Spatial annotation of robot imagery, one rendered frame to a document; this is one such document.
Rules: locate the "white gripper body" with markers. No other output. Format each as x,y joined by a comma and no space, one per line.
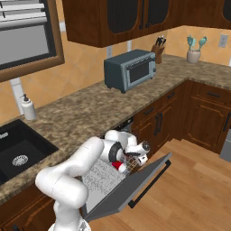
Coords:
143,158

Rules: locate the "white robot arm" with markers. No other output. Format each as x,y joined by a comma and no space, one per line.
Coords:
72,168

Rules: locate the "grey dishwasher door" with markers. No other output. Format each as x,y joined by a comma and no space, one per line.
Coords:
141,177

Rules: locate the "dark wood cupboard door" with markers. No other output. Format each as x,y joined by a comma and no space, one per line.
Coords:
204,121
170,123
145,132

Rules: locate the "red cup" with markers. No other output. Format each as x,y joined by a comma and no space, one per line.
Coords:
117,164

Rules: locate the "dark wood drawer front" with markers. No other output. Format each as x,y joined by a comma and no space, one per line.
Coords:
225,97
141,115
164,100

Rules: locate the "steel appliance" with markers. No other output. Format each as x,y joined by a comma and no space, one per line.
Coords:
226,147

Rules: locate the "blue-grey toaster oven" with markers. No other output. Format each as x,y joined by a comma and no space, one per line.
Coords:
129,70

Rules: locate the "wooden knife block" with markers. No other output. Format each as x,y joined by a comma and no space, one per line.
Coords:
158,52

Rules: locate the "white utensil pot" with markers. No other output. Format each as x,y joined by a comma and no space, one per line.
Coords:
193,56

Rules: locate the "black sink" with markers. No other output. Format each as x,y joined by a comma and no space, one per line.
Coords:
21,150

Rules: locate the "white soap dispenser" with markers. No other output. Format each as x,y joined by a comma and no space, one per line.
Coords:
29,109

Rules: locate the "teal spatula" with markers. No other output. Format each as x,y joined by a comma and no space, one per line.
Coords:
202,42
190,42

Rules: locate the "dark wood sink cupboard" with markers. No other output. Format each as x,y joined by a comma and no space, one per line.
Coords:
21,212

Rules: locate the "wood-framed window with blinds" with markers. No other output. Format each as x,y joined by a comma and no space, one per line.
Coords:
27,33

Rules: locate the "white wall socket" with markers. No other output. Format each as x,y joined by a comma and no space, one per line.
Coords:
223,40
109,51

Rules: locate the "dark wood wall cupboards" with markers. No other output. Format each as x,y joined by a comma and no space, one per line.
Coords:
90,21

